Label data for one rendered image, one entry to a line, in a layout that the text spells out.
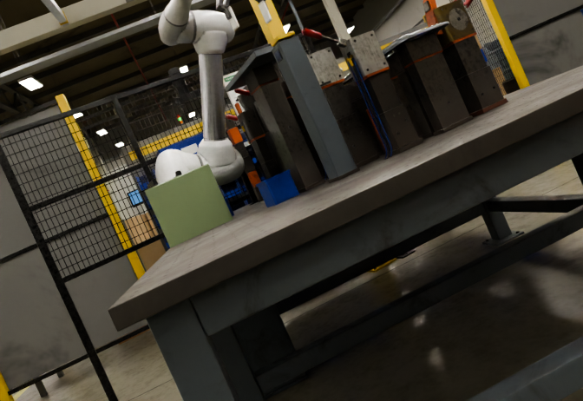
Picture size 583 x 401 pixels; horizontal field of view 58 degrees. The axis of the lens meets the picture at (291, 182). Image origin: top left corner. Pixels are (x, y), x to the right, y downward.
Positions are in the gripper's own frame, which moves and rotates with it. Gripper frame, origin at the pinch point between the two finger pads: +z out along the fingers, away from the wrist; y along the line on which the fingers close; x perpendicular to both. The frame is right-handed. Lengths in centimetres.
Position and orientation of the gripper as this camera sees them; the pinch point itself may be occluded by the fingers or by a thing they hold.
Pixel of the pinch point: (252, 22)
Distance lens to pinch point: 179.9
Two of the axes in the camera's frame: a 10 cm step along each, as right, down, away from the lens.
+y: 7.3, -3.4, 5.9
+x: -5.5, 2.2, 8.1
